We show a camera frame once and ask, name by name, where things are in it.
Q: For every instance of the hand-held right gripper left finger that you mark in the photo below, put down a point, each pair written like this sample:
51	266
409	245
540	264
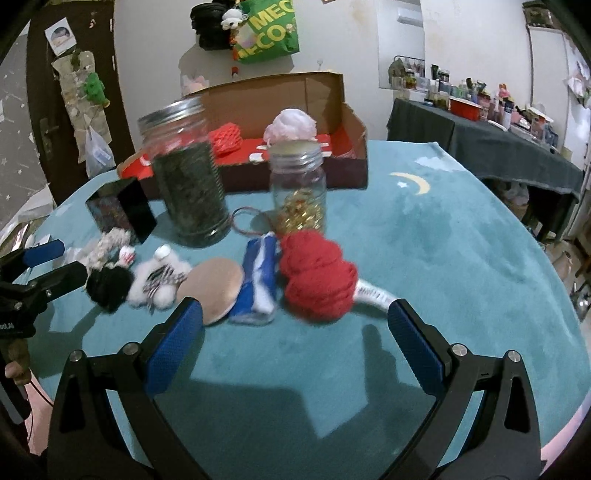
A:
178	341

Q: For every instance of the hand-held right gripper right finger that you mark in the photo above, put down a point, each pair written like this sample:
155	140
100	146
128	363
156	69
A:
415	346

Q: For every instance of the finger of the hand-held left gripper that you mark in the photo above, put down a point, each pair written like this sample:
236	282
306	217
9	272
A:
44	253
60	277

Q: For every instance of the beige scrunchie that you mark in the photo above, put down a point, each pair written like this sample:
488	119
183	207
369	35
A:
108	244

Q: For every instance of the beige round powder puff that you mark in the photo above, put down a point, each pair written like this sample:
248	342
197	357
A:
212	288

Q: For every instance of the white striped plush toy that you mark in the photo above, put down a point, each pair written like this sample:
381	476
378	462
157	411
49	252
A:
157	277

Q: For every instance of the blue and white packet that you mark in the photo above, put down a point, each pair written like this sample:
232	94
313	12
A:
251	286

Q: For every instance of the red plush bunny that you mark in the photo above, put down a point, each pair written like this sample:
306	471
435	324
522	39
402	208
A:
314	277

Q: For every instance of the cardboard box with red lining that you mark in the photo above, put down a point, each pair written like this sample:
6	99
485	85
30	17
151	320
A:
286	97

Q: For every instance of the person's left hand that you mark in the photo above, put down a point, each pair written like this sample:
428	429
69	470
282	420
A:
14	371

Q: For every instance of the black pompom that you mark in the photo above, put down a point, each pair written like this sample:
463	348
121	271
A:
108	286

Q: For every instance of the black box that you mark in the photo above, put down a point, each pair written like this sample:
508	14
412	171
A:
136	207

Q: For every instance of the clear plastic bag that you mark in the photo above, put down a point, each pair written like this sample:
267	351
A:
99	154

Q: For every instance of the beige hanging cloth organizer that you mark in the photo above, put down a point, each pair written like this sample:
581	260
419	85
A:
74	106

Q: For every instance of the large glass jar dark contents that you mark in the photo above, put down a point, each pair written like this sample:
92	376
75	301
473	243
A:
189	184

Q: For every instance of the dark brown door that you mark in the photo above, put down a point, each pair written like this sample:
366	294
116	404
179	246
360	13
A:
41	92

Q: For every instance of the green plush toy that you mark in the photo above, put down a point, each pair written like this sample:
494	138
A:
95	87

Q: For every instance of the small glass jar gold contents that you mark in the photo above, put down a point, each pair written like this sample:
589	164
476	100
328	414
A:
298	184

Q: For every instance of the red mesh sponge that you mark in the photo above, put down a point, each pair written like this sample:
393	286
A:
226	138

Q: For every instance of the table with dark cloth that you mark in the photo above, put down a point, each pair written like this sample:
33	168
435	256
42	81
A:
485	143

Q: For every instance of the picture card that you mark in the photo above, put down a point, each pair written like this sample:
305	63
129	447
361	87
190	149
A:
60	37

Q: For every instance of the pink plush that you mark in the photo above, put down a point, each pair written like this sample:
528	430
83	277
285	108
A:
194	84

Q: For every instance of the red container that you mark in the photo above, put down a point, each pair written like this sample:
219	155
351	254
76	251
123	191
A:
464	108

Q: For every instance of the white bath pouf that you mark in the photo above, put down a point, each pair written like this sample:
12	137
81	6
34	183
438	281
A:
291	124

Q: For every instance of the row of bottles and jars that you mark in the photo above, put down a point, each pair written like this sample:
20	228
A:
503	108

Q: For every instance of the black bag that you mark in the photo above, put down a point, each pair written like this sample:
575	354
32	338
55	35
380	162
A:
210	27

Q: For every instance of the small white hanging plush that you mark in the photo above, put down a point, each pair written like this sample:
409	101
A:
231	18

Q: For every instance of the green shopping bag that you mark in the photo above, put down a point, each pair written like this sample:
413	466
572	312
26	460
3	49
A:
272	32

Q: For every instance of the wall mirror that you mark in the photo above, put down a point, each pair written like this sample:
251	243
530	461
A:
401	46

